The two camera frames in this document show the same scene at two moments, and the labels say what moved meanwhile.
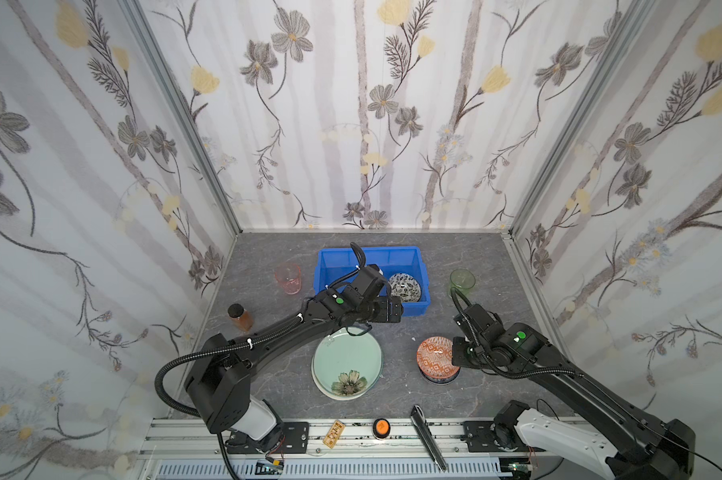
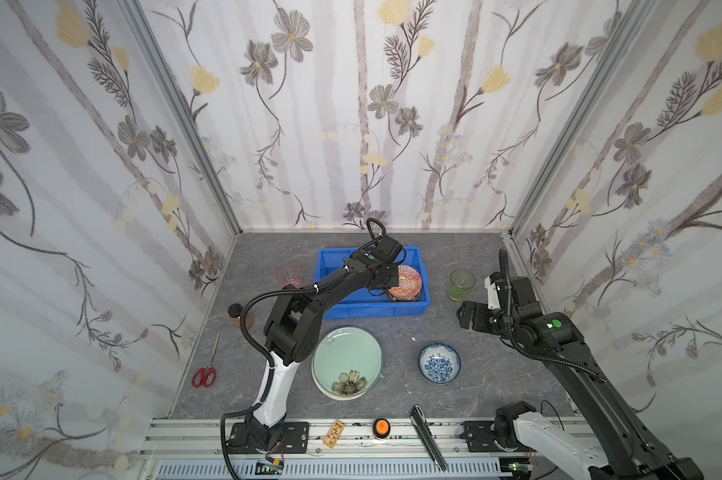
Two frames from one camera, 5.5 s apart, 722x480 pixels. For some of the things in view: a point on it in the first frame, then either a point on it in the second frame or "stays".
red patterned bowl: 434,360 -> 409,284
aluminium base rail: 335,450 stays
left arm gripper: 387,308 -> 387,276
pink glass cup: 289,275 stays
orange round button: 381,428 stays
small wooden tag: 333,435 stays
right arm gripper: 462,354 -> 474,315
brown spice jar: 240,317 stays
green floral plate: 346,367 stays
